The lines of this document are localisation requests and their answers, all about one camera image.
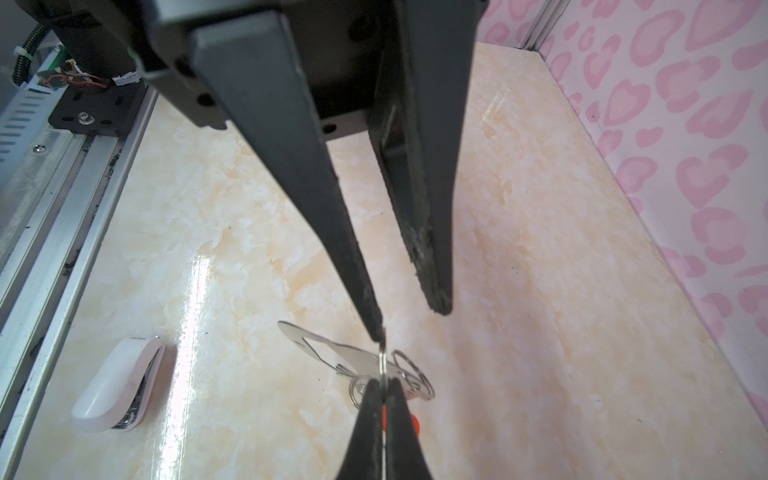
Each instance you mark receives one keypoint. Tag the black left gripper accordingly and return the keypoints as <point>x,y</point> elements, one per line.
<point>260,60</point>

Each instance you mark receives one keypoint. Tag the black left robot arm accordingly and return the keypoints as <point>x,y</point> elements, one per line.
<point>72,54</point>

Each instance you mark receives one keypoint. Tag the small white plastic object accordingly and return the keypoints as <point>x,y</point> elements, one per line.
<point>118,395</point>

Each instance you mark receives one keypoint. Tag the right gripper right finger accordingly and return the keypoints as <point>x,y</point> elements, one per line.
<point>403,455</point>

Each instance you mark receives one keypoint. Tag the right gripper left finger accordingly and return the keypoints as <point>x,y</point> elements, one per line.
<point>363,457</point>

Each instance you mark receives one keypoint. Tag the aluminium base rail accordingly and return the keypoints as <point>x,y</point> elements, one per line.
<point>59,190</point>

